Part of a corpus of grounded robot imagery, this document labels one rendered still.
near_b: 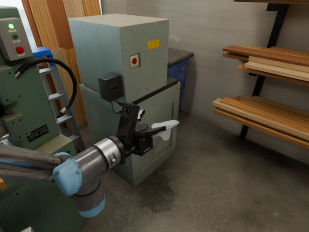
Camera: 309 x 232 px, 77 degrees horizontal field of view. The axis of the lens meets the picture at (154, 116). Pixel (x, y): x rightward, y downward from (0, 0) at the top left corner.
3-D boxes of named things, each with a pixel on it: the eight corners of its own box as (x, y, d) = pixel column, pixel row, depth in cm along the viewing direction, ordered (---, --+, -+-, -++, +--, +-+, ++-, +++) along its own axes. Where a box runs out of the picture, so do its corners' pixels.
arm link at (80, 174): (56, 187, 48) (46, 162, 44) (94, 162, 55) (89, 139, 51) (72, 206, 44) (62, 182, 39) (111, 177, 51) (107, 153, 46)
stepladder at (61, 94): (61, 159, 217) (17, 50, 160) (81, 148, 233) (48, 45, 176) (67, 165, 207) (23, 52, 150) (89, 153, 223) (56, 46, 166)
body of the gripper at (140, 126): (138, 139, 65) (109, 158, 58) (134, 116, 61) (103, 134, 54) (155, 147, 61) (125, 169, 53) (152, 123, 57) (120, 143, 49)
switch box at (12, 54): (4, 59, 88) (-13, 19, 79) (27, 54, 95) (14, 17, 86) (10, 61, 85) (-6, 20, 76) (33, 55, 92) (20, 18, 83)
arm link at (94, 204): (90, 183, 62) (83, 159, 56) (111, 205, 56) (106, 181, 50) (67, 200, 57) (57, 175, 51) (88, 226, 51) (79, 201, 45)
